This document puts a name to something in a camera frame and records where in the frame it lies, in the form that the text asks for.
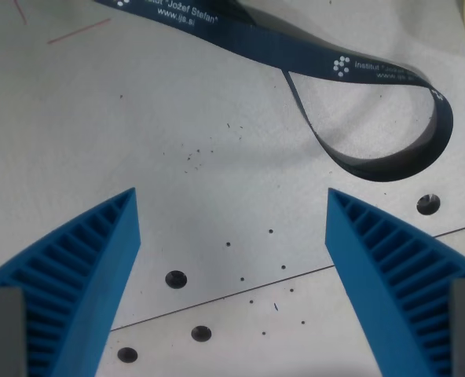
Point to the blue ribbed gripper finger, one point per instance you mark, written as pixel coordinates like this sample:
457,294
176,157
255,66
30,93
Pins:
358,255
99,259

